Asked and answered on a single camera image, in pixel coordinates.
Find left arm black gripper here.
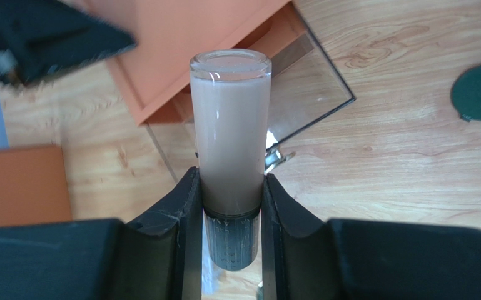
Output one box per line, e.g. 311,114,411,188
0,1,137,86

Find orange ring binder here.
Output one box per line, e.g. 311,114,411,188
0,145,73,227

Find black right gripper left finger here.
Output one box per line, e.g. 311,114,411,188
0,167,202,299

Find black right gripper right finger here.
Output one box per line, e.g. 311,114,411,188
261,174,481,299

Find beige foundation tube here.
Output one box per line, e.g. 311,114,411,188
190,49,272,271

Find orange drawer organizer box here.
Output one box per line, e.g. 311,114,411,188
71,1,306,125

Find clear plastic drawer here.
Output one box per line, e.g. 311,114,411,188
146,1,355,179

